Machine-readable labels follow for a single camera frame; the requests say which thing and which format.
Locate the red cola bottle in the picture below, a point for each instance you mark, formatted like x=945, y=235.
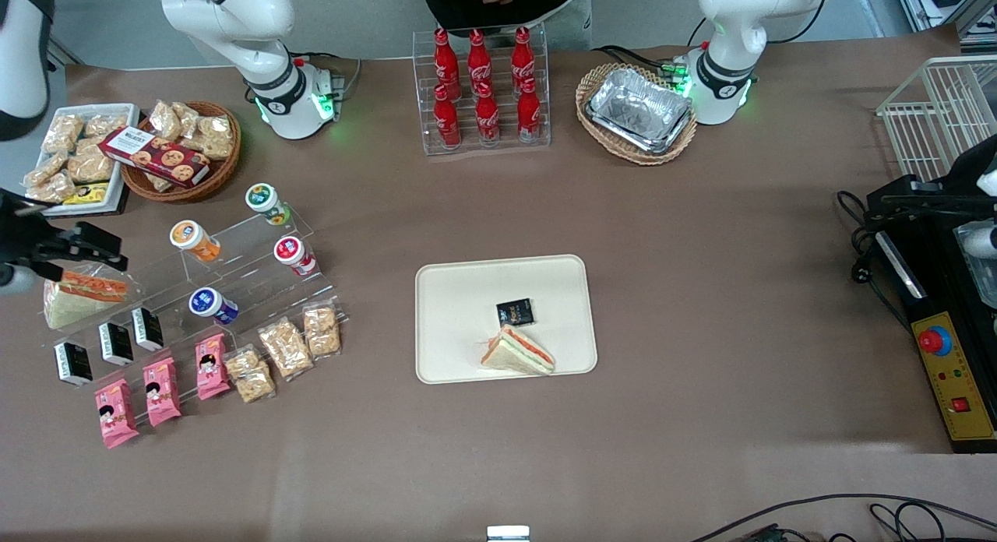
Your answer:
x=487, y=120
x=478, y=63
x=447, y=121
x=529, y=115
x=445, y=63
x=522, y=59

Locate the white plastic snack tray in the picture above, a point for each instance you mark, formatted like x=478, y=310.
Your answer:
x=128, y=117

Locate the aluminium frame equipment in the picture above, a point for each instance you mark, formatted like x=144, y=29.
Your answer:
x=946, y=1

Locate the blue gum bottle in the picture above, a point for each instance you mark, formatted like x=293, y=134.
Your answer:
x=210, y=304

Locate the green gum bottle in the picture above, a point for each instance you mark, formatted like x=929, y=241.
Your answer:
x=265, y=201

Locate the pink snack packet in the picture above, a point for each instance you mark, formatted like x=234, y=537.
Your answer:
x=212, y=367
x=116, y=413
x=161, y=392

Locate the orange gum bottle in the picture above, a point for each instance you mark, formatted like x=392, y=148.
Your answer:
x=195, y=240

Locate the person in dark clothes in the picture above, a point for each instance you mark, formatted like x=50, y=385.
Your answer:
x=537, y=5

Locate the clear acrylic bottle rack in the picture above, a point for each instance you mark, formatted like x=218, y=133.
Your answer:
x=483, y=149

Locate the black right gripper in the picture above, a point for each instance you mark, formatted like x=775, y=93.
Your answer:
x=23, y=237

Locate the wicker basket with foil trays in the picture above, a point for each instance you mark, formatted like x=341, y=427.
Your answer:
x=600, y=79

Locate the wicker basket with snacks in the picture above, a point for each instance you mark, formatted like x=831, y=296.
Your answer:
x=222, y=172

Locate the black snack pack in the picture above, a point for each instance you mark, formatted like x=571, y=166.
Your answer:
x=147, y=329
x=116, y=344
x=515, y=312
x=73, y=363

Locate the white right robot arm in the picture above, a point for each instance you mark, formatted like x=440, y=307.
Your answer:
x=269, y=82

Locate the wrapped triangle sandwich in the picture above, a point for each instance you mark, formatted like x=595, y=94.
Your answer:
x=78, y=304
x=518, y=353

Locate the clear bag of crackers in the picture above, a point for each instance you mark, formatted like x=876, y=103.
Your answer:
x=45, y=168
x=251, y=374
x=285, y=349
x=62, y=133
x=51, y=189
x=322, y=330
x=92, y=167
x=105, y=125
x=165, y=120
x=188, y=117
x=216, y=139

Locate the red gum bottle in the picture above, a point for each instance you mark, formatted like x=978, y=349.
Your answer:
x=293, y=254

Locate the dark red cookie box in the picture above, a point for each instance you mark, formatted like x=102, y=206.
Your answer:
x=156, y=156

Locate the stack of foil trays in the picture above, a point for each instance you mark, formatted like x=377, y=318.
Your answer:
x=639, y=110

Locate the yellow snack packet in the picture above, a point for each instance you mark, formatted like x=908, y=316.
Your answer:
x=86, y=194

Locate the beige serving tray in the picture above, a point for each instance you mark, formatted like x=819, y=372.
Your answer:
x=459, y=324

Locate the small white device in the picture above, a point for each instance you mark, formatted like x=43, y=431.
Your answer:
x=508, y=534

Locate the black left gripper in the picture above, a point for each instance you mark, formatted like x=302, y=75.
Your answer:
x=960, y=185

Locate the clear acrylic stepped display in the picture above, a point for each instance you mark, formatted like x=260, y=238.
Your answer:
x=249, y=265

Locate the black and yellow control box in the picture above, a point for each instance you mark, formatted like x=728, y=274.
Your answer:
x=954, y=386

